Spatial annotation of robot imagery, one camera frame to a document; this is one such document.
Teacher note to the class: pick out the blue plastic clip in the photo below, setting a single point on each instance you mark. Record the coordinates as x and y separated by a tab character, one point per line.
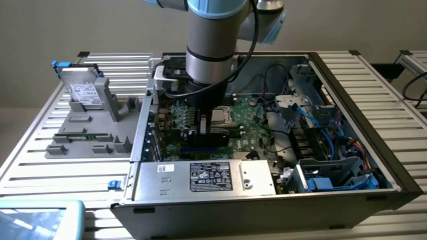
114	184

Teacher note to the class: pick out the blue disk bay bracket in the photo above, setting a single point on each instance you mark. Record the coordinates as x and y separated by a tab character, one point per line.
322	185

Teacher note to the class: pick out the teach pendant with blue rim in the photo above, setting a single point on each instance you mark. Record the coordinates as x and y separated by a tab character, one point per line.
41	220

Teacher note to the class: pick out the green RAM stick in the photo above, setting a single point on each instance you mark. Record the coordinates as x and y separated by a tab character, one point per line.
82	136

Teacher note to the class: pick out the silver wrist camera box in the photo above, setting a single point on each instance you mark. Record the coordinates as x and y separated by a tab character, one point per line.
163	77

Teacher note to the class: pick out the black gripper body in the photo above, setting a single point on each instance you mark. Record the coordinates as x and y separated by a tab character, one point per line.
207	96

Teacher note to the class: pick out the black graphics card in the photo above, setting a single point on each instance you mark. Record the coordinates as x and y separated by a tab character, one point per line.
218	140

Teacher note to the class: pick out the silver hard disk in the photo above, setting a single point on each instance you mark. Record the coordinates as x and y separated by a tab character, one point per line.
82	87

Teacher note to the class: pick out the green motherboard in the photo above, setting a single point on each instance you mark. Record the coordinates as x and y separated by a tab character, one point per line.
254	117

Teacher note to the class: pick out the grey parts rack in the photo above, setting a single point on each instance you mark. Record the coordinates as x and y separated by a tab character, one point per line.
87	125

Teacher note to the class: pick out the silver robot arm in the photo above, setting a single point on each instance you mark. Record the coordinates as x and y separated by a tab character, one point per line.
209	37

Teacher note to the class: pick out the grey metal drive cage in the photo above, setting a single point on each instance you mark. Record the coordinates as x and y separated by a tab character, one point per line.
302	85

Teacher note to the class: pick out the metal slat side table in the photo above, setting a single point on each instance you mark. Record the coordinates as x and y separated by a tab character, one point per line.
414	62

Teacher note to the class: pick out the black open PC case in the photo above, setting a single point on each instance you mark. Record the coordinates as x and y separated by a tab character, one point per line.
234	217

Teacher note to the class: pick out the blue disk carrier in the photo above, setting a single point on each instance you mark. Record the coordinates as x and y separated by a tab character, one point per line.
59	66

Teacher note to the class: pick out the silver CPU socket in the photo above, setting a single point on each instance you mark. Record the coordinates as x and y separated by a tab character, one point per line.
223	116

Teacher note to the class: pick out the silver power supply unit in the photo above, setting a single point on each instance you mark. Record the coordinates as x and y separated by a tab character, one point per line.
207	180

